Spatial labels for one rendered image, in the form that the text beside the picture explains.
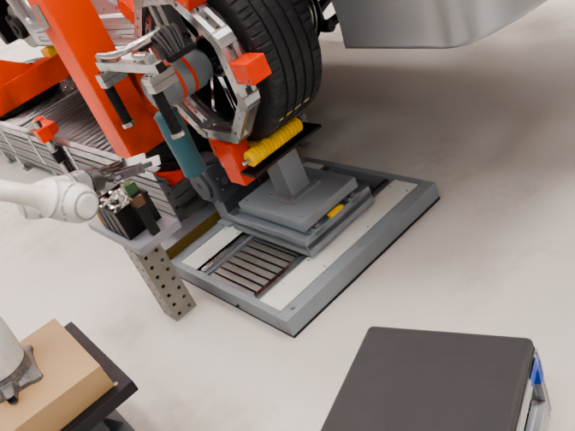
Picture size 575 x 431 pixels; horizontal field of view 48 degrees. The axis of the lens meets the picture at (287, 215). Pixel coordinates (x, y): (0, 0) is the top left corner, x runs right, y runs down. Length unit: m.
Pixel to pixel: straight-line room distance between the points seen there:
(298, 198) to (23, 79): 2.50
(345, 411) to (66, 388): 0.81
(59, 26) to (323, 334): 1.43
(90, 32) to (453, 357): 1.76
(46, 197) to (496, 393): 1.17
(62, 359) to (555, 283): 1.48
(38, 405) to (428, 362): 1.04
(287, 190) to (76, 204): 0.98
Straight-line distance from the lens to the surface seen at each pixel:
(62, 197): 1.78
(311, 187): 2.52
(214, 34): 2.00
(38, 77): 4.56
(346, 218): 2.47
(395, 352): 1.57
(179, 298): 2.57
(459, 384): 1.47
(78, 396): 1.95
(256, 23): 2.02
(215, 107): 2.45
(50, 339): 2.15
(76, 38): 2.57
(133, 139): 2.67
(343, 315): 2.24
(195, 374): 2.33
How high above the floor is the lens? 1.44
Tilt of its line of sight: 30 degrees down
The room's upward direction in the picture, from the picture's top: 24 degrees counter-clockwise
